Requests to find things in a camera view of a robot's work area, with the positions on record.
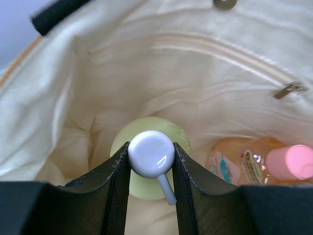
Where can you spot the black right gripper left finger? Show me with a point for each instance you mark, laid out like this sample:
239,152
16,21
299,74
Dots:
96,203

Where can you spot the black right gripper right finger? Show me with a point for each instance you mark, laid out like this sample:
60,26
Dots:
206,204

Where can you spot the pink capped orange bottle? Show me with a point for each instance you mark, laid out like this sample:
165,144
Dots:
263,161

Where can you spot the yellow-green pump bottle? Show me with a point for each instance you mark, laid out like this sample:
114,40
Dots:
151,155

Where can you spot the tan canvas bag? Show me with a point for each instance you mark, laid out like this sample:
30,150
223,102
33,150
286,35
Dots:
209,66

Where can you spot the metal zipper pull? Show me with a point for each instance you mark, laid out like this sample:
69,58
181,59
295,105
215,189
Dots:
291,88

